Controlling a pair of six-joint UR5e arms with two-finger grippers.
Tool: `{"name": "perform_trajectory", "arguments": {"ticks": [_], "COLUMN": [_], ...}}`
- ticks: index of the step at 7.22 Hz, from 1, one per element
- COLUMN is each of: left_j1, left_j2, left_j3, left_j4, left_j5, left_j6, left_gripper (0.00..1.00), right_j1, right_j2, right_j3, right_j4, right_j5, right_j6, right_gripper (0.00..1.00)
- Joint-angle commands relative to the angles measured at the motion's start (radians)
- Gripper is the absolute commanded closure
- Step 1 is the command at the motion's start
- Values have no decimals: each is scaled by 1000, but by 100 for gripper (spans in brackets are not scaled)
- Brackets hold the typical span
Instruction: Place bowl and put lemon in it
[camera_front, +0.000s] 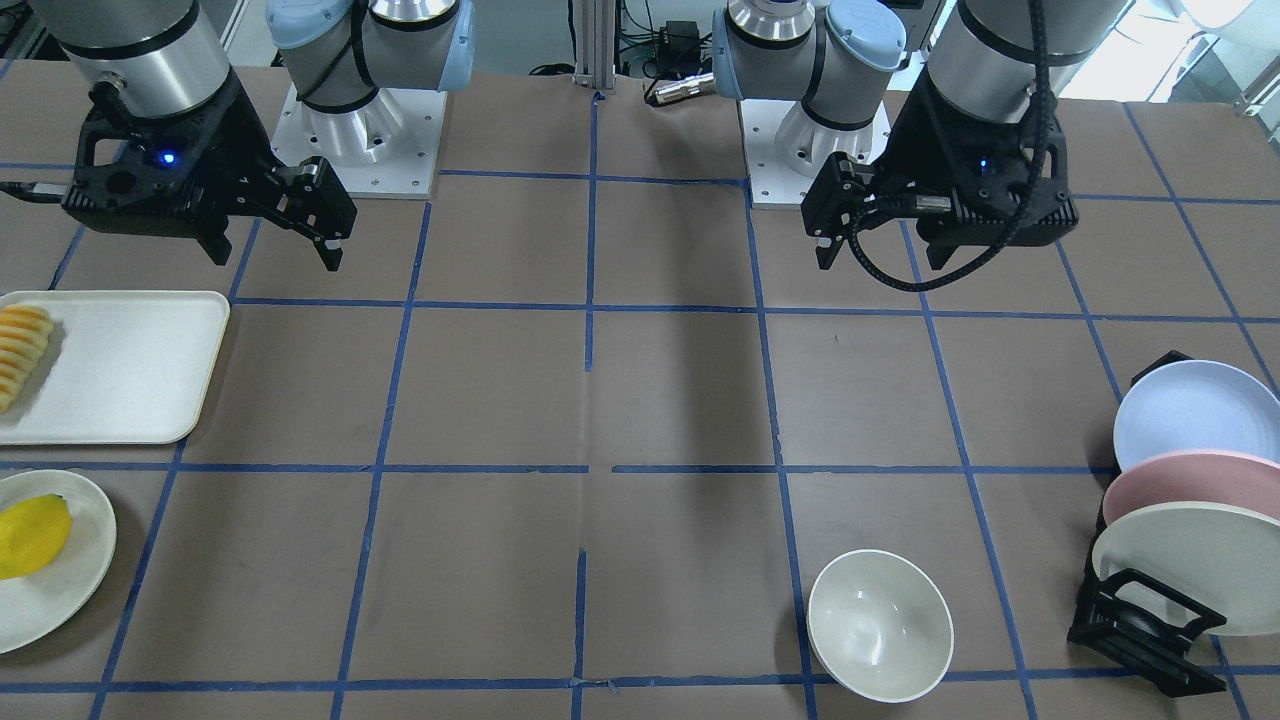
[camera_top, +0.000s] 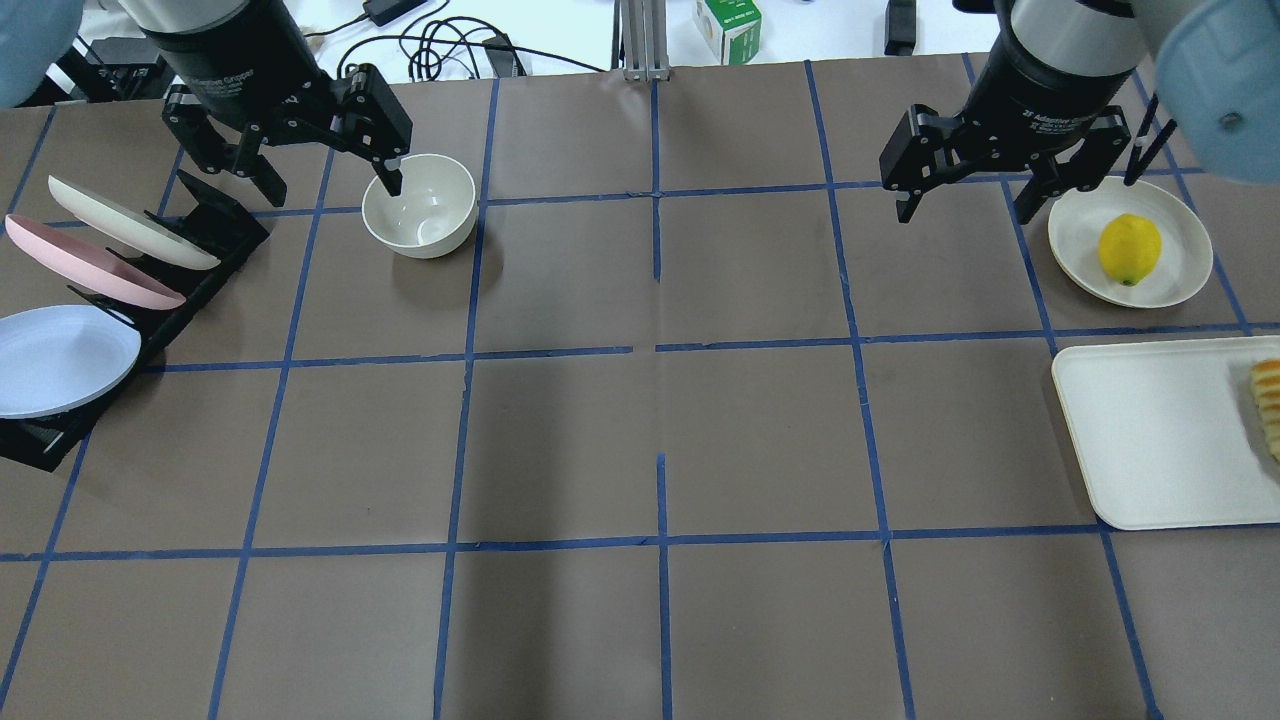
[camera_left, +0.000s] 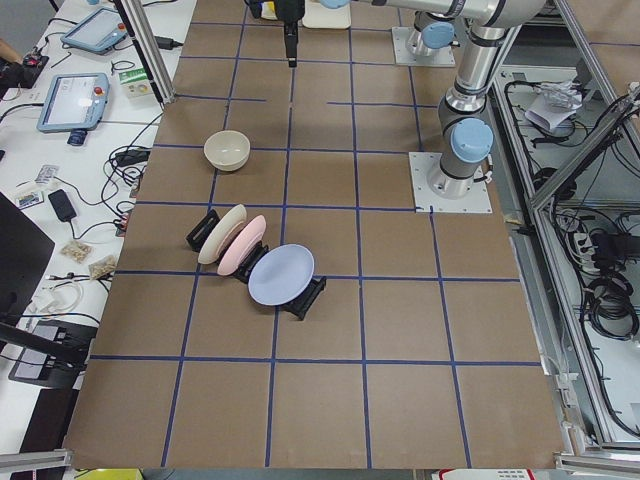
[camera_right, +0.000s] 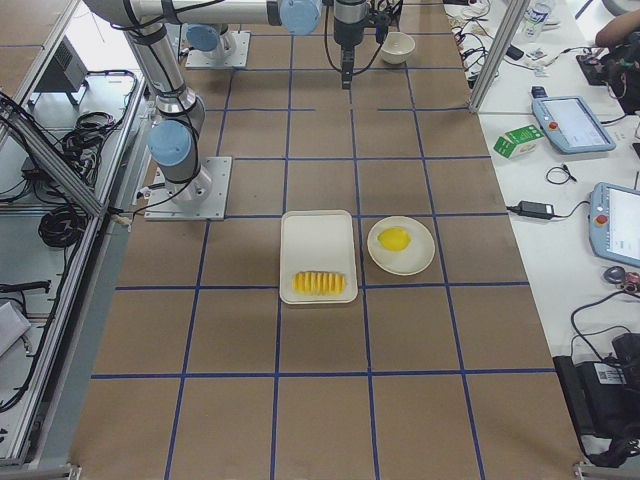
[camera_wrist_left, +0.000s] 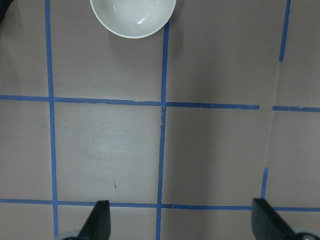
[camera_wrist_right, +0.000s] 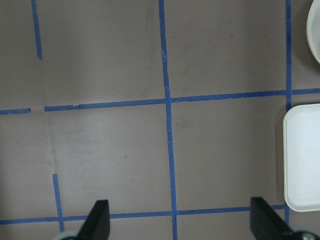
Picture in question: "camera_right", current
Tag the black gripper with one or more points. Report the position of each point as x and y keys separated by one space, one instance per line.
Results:
x=345 y=27

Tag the cream ceramic bowl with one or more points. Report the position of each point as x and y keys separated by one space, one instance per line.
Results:
x=397 y=48

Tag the yellow lemon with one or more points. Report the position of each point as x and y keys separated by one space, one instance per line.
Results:
x=394 y=239

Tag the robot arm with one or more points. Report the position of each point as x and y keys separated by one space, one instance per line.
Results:
x=174 y=142
x=210 y=37

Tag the plastic water bottle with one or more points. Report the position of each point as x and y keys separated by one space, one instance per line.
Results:
x=535 y=18

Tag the green white carton box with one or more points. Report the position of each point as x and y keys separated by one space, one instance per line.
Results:
x=518 y=142

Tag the cream rectangular tray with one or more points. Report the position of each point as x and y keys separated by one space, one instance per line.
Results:
x=321 y=240

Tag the cream round plate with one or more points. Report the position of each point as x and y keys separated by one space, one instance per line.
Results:
x=414 y=259

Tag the sliced yellow fruit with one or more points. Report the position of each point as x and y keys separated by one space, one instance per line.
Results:
x=319 y=283

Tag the blue teach pendant far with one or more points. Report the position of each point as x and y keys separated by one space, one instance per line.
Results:
x=570 y=125

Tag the blue teach pendant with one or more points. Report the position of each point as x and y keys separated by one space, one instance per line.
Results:
x=570 y=125
x=614 y=223

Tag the black power adapter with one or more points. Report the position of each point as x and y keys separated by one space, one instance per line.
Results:
x=536 y=210

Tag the grey electronics box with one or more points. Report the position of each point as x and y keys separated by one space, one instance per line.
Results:
x=66 y=73

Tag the blue teach pendant near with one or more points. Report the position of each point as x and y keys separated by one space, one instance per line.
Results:
x=614 y=223

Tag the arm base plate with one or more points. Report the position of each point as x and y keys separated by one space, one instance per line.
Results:
x=217 y=60
x=203 y=199

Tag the aluminium frame post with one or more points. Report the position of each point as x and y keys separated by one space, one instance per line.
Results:
x=502 y=40

